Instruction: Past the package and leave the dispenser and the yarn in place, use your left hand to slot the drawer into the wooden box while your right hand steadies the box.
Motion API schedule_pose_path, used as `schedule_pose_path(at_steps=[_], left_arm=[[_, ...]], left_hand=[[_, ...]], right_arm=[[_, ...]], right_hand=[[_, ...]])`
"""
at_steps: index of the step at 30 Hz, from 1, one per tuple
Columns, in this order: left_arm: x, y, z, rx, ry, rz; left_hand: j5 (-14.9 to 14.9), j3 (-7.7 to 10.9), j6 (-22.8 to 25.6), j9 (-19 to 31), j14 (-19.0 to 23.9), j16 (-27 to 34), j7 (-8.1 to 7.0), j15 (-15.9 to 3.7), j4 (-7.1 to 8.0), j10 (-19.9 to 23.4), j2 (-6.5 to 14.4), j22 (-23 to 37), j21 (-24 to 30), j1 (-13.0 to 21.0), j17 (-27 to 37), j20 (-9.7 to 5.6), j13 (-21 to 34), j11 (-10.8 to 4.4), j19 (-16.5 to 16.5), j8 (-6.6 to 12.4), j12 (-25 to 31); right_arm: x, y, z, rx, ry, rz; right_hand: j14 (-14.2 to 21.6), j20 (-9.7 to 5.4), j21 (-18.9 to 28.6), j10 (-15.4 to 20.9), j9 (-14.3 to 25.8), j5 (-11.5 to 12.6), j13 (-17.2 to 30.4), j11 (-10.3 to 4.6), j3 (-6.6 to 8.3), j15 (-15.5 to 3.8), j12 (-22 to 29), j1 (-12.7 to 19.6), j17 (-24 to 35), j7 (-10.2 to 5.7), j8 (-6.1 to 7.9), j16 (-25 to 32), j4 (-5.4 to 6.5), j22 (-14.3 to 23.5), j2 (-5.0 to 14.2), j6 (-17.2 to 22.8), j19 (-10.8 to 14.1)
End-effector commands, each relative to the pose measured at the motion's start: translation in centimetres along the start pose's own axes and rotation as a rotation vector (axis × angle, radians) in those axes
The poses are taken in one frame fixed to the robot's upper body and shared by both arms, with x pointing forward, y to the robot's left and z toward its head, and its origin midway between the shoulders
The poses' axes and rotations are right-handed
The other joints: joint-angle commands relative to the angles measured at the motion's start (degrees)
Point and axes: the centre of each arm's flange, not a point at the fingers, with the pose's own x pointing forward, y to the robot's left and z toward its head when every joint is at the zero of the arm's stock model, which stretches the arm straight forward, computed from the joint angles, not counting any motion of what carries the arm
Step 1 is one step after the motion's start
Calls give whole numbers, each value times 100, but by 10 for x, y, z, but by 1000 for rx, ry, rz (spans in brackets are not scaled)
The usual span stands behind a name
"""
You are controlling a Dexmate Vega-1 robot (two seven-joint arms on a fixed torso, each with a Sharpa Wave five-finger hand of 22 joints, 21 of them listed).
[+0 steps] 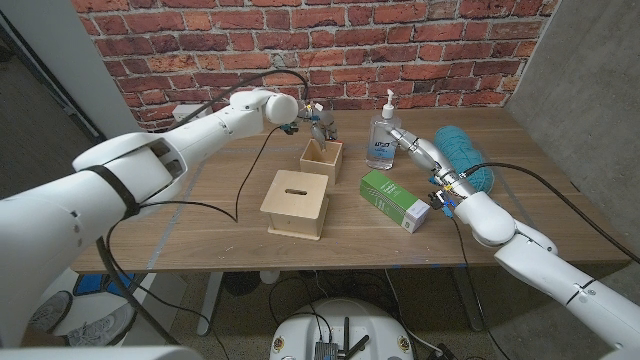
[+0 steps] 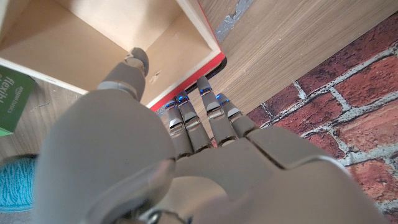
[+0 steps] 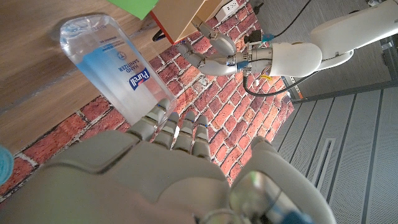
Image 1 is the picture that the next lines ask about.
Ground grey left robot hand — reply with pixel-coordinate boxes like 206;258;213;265
297;98;341;154

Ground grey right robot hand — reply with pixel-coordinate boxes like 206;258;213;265
384;124;477;202

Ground wooden drawer with red front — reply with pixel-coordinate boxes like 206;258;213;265
299;138;345;186

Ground wooden box with slot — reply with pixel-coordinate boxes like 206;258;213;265
259;169;330;242

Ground teal yarn skein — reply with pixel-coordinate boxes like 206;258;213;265
432;125;495;195

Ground clear hand sanitizer pump bottle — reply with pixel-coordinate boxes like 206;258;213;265
365;89;402;171

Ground green and white package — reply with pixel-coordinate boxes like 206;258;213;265
359;169;431;235

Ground small grey computer box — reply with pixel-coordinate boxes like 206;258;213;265
313;341;339;360

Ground red brick print backdrop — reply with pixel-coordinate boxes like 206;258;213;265
71;0;560;132

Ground white power outlet strip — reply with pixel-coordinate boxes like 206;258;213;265
172;103;209;123

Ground dark table leg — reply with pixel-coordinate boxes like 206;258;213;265
452;267;485;332

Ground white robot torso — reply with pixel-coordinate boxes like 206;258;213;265
269;298;415;360

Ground white table leg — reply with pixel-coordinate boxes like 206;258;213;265
197;272;224;337

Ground grey sneaker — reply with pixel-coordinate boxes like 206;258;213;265
27;289;74;334
67;302;136;347

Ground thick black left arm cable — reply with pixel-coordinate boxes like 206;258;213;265
94;68;310;347

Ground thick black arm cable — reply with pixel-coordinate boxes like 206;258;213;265
94;68;310;347
459;162;640;265

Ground thin black left wrist wire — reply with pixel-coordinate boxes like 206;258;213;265
104;126;284;360

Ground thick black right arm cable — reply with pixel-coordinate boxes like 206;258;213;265
459;162;640;265

